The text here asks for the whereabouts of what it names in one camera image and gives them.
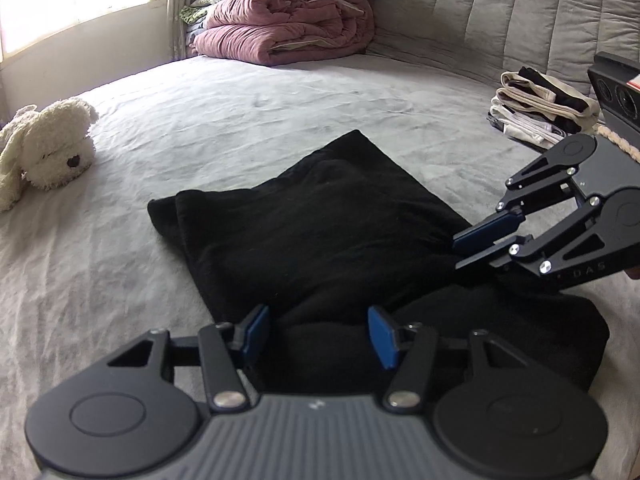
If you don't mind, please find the pale blue folded cloth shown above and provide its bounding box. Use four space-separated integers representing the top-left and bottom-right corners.
184 25 208 58

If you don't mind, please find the grey bed sheet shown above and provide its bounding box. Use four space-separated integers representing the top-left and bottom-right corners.
0 52 640 480

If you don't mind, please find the green floral folded cloth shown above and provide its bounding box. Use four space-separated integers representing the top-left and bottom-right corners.
179 0 236 26

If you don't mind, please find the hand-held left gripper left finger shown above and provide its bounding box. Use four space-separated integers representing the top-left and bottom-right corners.
107 304 272 413

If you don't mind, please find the pink folded quilt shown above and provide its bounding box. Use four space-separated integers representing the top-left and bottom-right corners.
192 0 376 67

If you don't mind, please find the black T-shirt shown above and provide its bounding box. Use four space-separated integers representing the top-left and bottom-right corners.
146 129 611 396

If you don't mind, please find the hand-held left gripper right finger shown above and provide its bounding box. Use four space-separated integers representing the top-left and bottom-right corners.
366 305 539 413

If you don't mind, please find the beige twisted rope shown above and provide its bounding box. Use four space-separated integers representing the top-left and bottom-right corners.
597 124 640 166

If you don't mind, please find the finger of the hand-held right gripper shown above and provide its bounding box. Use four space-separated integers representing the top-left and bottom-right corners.
451 145 577 257
454 196 621 277

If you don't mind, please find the grey quilted headboard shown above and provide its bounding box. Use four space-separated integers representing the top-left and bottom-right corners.
362 0 640 111

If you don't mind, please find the white plush dog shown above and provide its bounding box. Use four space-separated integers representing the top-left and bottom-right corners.
0 98 100 212

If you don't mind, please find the stack of folded clothes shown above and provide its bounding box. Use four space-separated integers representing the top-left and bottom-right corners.
487 66 603 152

